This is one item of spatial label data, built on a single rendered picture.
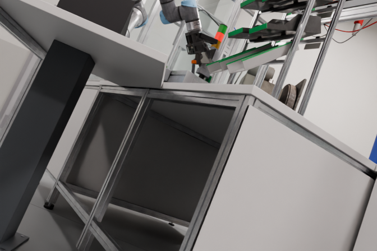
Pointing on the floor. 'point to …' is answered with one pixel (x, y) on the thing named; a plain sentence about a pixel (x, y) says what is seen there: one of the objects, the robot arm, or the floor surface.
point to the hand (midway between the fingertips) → (206, 67)
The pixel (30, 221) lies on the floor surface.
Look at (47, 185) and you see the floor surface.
